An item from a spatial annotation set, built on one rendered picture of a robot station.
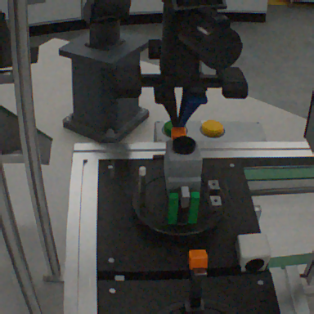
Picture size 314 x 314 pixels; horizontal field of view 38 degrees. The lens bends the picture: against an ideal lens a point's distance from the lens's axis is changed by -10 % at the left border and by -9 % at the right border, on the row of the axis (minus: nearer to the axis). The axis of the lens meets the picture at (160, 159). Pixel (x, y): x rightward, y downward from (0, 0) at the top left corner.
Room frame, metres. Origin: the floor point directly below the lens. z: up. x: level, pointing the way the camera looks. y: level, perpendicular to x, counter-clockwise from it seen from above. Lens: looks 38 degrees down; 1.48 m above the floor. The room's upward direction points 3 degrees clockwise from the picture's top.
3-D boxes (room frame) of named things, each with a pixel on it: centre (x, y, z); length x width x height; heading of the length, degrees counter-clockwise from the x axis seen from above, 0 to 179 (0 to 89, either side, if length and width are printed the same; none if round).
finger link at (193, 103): (0.60, -0.04, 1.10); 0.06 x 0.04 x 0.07; 6
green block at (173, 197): (0.49, -0.02, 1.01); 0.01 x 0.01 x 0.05; 6
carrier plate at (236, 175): (0.53, -0.03, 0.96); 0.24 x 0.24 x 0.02; 6
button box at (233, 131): (0.75, -0.09, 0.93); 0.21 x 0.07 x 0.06; 96
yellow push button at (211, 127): (0.75, -0.09, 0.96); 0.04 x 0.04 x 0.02
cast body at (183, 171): (0.52, -0.03, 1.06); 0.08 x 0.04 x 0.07; 6
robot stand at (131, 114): (0.92, 0.13, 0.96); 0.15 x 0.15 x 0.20; 60
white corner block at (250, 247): (0.44, -0.14, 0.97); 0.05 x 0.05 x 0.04; 6
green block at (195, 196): (0.49, -0.05, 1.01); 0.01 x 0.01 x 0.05; 6
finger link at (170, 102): (0.60, 0.00, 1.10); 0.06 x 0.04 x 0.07; 6
